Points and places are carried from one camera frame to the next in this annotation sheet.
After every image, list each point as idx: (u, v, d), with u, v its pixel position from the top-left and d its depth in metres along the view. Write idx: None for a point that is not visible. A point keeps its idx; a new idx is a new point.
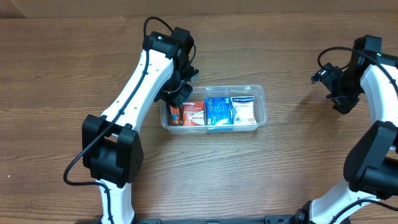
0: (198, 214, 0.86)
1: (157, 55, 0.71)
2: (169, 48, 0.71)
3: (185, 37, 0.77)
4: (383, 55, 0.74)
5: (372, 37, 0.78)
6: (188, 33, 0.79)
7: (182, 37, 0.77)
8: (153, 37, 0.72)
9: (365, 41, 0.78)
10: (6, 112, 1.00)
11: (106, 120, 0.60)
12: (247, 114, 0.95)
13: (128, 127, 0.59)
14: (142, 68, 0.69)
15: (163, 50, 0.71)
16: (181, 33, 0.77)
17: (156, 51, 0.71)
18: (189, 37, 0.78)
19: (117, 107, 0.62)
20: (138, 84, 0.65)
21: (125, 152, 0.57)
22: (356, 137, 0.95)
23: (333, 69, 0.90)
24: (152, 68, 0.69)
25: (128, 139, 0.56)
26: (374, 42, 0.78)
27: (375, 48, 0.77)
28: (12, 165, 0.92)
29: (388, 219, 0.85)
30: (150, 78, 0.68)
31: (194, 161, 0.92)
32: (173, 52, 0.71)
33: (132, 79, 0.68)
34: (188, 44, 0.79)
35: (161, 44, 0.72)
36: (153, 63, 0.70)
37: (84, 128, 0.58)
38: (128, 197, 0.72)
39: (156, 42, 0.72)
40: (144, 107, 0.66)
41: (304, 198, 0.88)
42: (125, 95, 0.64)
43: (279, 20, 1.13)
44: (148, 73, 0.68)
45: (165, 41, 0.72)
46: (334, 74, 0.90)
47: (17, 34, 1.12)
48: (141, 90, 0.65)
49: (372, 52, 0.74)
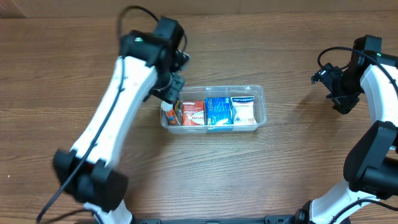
0: (198, 214, 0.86)
1: (135, 64, 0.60)
2: (152, 49, 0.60)
3: (170, 30, 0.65)
4: (382, 55, 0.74)
5: (372, 37, 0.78)
6: (175, 23, 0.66)
7: (166, 31, 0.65)
8: (130, 38, 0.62)
9: (365, 40, 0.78)
10: (6, 112, 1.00)
11: (78, 155, 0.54)
12: (247, 114, 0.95)
13: (101, 163, 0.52)
14: (117, 83, 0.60)
15: (145, 53, 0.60)
16: (165, 26, 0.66)
17: (134, 58, 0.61)
18: (176, 28, 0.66)
19: (90, 137, 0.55)
20: (113, 104, 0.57)
21: (100, 190, 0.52)
22: (356, 137, 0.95)
23: (333, 69, 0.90)
24: (129, 82, 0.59)
25: (101, 177, 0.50)
26: (374, 41, 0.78)
27: (375, 48, 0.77)
28: (12, 165, 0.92)
29: (388, 219, 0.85)
30: (128, 94, 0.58)
31: (194, 161, 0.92)
32: (157, 51, 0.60)
33: (106, 98, 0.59)
34: (176, 38, 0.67)
35: (141, 45, 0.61)
36: (129, 76, 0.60)
37: (56, 163, 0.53)
38: (120, 210, 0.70)
39: (134, 45, 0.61)
40: (122, 129, 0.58)
41: (304, 198, 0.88)
42: (99, 121, 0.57)
43: (280, 20, 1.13)
44: (124, 91, 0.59)
45: (145, 41, 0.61)
46: (333, 74, 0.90)
47: (17, 34, 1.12)
48: (117, 113, 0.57)
49: (372, 51, 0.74)
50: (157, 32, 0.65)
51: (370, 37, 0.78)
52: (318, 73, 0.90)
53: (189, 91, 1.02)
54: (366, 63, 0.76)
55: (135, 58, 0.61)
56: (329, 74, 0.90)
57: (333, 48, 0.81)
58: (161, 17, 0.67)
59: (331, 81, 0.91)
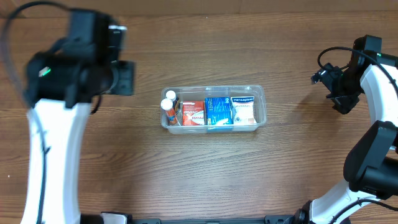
0: (198, 214, 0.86)
1: (51, 111, 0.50)
2: (66, 81, 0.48)
3: (89, 26, 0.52)
4: (383, 55, 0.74)
5: (372, 37, 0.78)
6: (94, 15, 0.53)
7: (84, 32, 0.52)
8: (34, 71, 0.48)
9: (364, 40, 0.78)
10: (5, 112, 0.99)
11: None
12: (248, 114, 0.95)
13: None
14: (38, 140, 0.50)
15: (60, 88, 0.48)
16: (81, 22, 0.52)
17: (51, 103, 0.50)
18: (96, 19, 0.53)
19: (32, 211, 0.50)
20: (43, 170, 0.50)
21: None
22: (356, 137, 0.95)
23: (333, 68, 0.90)
24: (53, 136, 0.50)
25: None
26: (374, 41, 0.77)
27: (375, 48, 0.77)
28: (13, 165, 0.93)
29: (388, 218, 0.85)
30: (57, 152, 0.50)
31: (193, 161, 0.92)
32: (73, 79, 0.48)
33: (32, 162, 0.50)
34: (96, 42, 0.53)
35: (53, 76, 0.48)
36: (51, 129, 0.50)
37: None
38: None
39: (43, 78, 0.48)
40: (67, 186, 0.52)
41: (304, 198, 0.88)
42: (35, 192, 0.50)
43: (280, 20, 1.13)
44: (51, 148, 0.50)
45: (58, 65, 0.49)
46: (333, 74, 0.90)
47: (16, 33, 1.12)
48: (53, 177, 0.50)
49: (371, 51, 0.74)
50: (71, 37, 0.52)
51: (370, 37, 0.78)
52: (318, 73, 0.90)
53: (189, 91, 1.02)
54: (366, 63, 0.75)
55: (51, 101, 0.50)
56: (329, 74, 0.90)
57: (333, 48, 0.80)
58: (70, 14, 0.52)
59: (331, 81, 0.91)
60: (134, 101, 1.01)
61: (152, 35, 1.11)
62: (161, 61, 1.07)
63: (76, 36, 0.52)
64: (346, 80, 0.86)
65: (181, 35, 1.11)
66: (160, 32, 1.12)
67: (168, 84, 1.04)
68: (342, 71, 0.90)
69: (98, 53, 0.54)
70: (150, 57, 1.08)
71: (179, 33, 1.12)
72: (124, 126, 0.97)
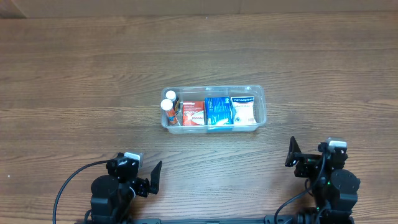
0: (198, 214, 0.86)
1: None
2: None
3: (106, 208, 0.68)
4: (344, 207, 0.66)
5: (346, 197, 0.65)
6: (106, 200, 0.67)
7: (102, 211, 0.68)
8: None
9: (337, 194, 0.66)
10: (5, 112, 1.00)
11: None
12: (247, 114, 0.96)
13: None
14: None
15: None
16: (101, 208, 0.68)
17: None
18: (111, 200, 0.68)
19: None
20: None
21: None
22: (356, 137, 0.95)
23: (326, 150, 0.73)
24: None
25: None
26: (346, 184, 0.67)
27: (344, 209, 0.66)
28: (13, 165, 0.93)
29: (388, 219, 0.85)
30: None
31: (194, 161, 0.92)
32: None
33: None
34: (112, 210, 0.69)
35: None
36: None
37: None
38: None
39: None
40: None
41: (304, 198, 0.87)
42: None
43: (280, 20, 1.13)
44: None
45: None
46: (309, 160, 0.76)
47: (15, 33, 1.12)
48: None
49: (331, 208, 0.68)
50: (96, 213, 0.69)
51: (346, 190, 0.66)
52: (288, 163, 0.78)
53: (189, 91, 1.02)
54: (322, 203, 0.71)
55: None
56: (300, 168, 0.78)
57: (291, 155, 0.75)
58: (92, 203, 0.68)
59: (313, 182, 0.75)
60: (134, 101, 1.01)
61: (152, 36, 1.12)
62: (161, 61, 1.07)
63: (99, 213, 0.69)
64: (343, 162, 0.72)
65: (181, 35, 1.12)
66: (160, 32, 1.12)
67: (168, 83, 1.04)
68: (344, 208, 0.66)
69: (115, 215, 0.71)
70: (150, 57, 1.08)
71: (180, 33, 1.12)
72: (124, 126, 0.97)
